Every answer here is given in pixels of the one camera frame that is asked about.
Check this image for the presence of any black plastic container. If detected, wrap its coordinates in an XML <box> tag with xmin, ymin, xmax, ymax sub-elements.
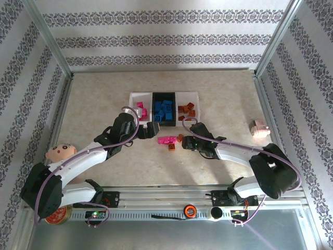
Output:
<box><xmin>151</xmin><ymin>92</ymin><xmax>177</xmax><ymax>128</ymax></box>

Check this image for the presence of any white plastic container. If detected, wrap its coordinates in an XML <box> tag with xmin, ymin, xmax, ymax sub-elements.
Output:
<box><xmin>128</xmin><ymin>92</ymin><xmax>154</xmax><ymax>128</ymax></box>
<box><xmin>174</xmin><ymin>91</ymin><xmax>200</xmax><ymax>127</ymax></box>

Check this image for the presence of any pink grey small toy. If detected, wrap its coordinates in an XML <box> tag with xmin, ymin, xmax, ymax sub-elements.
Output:
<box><xmin>249</xmin><ymin>119</ymin><xmax>271</xmax><ymax>138</ymax></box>

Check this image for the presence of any plush doll pink striped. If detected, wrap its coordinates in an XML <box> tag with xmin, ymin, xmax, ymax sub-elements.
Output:
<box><xmin>45</xmin><ymin>142</ymin><xmax>86</xmax><ymax>184</ymax></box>

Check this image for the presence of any orange black tape measure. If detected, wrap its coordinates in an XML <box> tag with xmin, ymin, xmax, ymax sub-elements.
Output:
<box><xmin>183</xmin><ymin>205</ymin><xmax>196</xmax><ymax>218</ymax></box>

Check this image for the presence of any controller board with lights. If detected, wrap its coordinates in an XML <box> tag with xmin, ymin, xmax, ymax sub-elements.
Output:
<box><xmin>85</xmin><ymin>210</ymin><xmax>106</xmax><ymax>219</ymax></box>

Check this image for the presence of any grey metal sheet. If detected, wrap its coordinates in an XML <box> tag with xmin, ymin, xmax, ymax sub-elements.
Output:
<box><xmin>25</xmin><ymin>220</ymin><xmax>317</xmax><ymax>250</ymax></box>

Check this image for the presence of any red gold round tin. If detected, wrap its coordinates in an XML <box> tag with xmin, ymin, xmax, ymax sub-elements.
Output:
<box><xmin>44</xmin><ymin>205</ymin><xmax>72</xmax><ymax>224</ymax></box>

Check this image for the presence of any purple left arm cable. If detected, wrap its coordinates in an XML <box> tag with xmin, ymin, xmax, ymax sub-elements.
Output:
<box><xmin>33</xmin><ymin>106</ymin><xmax>139</xmax><ymax>229</ymax></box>

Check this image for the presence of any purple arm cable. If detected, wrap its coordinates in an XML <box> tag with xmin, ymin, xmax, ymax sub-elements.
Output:
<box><xmin>181</xmin><ymin>117</ymin><xmax>302</xmax><ymax>227</ymax></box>
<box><xmin>33</xmin><ymin>106</ymin><xmax>139</xmax><ymax>229</ymax></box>

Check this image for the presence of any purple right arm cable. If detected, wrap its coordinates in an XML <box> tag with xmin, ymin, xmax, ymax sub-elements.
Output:
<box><xmin>181</xmin><ymin>117</ymin><xmax>302</xmax><ymax>227</ymax></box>

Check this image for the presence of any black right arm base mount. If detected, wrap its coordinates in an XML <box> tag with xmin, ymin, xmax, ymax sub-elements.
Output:
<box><xmin>212</xmin><ymin>190</ymin><xmax>258</xmax><ymax>208</ymax></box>

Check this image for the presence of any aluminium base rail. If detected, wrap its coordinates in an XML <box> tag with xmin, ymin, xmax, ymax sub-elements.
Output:
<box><xmin>24</xmin><ymin>185</ymin><xmax>306</xmax><ymax>210</ymax></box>

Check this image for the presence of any aluminium back rail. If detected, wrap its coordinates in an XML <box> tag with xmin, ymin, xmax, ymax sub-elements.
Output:
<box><xmin>70</xmin><ymin>67</ymin><xmax>257</xmax><ymax>73</ymax></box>

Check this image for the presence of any aluminium side rail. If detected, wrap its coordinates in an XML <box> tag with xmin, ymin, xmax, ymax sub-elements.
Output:
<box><xmin>36</xmin><ymin>74</ymin><xmax>75</xmax><ymax>188</ymax></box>
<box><xmin>252</xmin><ymin>74</ymin><xmax>284</xmax><ymax>148</ymax></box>

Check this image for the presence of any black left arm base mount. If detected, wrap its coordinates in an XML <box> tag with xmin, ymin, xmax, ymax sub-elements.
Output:
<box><xmin>100</xmin><ymin>191</ymin><xmax>120</xmax><ymax>209</ymax></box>

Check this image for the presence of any black strap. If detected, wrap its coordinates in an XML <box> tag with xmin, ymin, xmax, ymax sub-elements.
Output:
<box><xmin>151</xmin><ymin>214</ymin><xmax>183</xmax><ymax>221</ymax></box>

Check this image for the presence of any red yellow wire bundle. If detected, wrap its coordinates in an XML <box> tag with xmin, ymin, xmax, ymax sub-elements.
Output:
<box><xmin>231</xmin><ymin>200</ymin><xmax>252</xmax><ymax>218</ymax></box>

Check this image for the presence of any slotted grey cable duct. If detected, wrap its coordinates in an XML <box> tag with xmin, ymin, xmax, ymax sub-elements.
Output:
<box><xmin>35</xmin><ymin>209</ymin><xmax>252</xmax><ymax>222</ymax></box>

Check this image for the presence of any aluminium frame post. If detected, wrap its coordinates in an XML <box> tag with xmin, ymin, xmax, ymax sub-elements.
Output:
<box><xmin>255</xmin><ymin>0</ymin><xmax>304</xmax><ymax>78</ymax></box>
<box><xmin>22</xmin><ymin>0</ymin><xmax>74</xmax><ymax>78</ymax></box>

